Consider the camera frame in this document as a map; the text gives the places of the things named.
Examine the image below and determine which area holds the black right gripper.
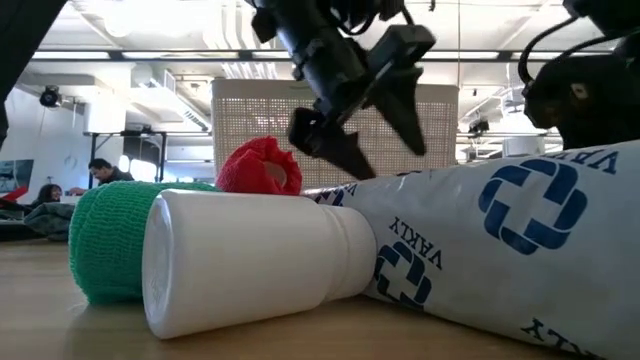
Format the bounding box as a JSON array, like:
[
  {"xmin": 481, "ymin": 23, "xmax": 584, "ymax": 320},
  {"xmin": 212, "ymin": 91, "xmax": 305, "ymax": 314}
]
[{"xmin": 521, "ymin": 52, "xmax": 640, "ymax": 151}]

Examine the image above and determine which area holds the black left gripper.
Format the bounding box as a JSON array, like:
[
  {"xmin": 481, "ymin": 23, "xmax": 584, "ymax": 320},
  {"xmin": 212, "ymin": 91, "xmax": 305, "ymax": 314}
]
[{"xmin": 277, "ymin": 19, "xmax": 429, "ymax": 181}]

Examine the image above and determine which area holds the person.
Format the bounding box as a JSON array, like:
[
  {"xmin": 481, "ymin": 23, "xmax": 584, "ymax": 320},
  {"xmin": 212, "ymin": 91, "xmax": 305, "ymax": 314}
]
[
  {"xmin": 68, "ymin": 157, "xmax": 136, "ymax": 197},
  {"xmin": 30, "ymin": 183, "xmax": 65, "ymax": 209}
]

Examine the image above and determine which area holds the black rack frame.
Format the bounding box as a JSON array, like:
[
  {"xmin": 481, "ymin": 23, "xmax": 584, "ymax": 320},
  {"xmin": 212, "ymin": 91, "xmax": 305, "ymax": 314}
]
[{"xmin": 82, "ymin": 129, "xmax": 169, "ymax": 185}]

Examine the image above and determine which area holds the white perforated plastic basket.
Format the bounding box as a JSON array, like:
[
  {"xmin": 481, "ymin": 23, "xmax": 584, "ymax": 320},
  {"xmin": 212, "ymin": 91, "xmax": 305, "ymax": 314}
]
[{"xmin": 211, "ymin": 78, "xmax": 460, "ymax": 190}]

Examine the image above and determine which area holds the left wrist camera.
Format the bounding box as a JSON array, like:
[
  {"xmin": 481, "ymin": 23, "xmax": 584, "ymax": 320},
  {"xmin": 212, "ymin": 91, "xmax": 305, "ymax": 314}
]
[{"xmin": 369, "ymin": 23, "xmax": 437, "ymax": 76}]

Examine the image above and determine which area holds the red flat object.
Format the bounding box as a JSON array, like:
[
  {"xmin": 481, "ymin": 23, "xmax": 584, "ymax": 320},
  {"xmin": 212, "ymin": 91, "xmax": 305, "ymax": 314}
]
[{"xmin": 0, "ymin": 185, "xmax": 30, "ymax": 205}]

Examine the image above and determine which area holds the red bandage roll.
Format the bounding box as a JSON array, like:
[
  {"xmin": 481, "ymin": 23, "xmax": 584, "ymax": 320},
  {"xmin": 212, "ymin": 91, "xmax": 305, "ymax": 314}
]
[{"xmin": 215, "ymin": 135, "xmax": 304, "ymax": 197}]

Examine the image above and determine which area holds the wall picture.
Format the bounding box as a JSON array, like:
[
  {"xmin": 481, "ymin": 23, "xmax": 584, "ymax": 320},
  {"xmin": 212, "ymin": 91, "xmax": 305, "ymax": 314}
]
[{"xmin": 0, "ymin": 158, "xmax": 36, "ymax": 195}]

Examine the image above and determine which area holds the black overhead frame bar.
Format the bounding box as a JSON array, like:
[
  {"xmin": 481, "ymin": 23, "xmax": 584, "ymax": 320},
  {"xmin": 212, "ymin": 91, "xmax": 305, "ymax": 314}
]
[{"xmin": 29, "ymin": 48, "xmax": 614, "ymax": 64}]

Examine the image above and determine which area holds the green bandage roll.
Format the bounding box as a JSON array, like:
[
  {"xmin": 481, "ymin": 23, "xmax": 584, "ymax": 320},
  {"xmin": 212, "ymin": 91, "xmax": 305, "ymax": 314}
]
[{"xmin": 68, "ymin": 180, "xmax": 221, "ymax": 306}]

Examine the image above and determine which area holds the white package with blue print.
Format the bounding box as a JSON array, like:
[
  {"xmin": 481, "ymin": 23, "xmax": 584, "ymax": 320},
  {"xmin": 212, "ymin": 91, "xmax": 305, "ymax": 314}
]
[{"xmin": 302, "ymin": 139, "xmax": 640, "ymax": 360}]

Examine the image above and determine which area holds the plain white pill bottle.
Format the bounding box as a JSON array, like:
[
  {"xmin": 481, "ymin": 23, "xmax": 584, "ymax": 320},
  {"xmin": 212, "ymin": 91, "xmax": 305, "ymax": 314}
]
[{"xmin": 141, "ymin": 188, "xmax": 378, "ymax": 341}]

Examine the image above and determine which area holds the black ceiling camera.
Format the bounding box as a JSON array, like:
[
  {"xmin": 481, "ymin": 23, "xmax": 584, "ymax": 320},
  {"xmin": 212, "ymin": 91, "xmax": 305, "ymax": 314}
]
[{"xmin": 38, "ymin": 84, "xmax": 64, "ymax": 109}]

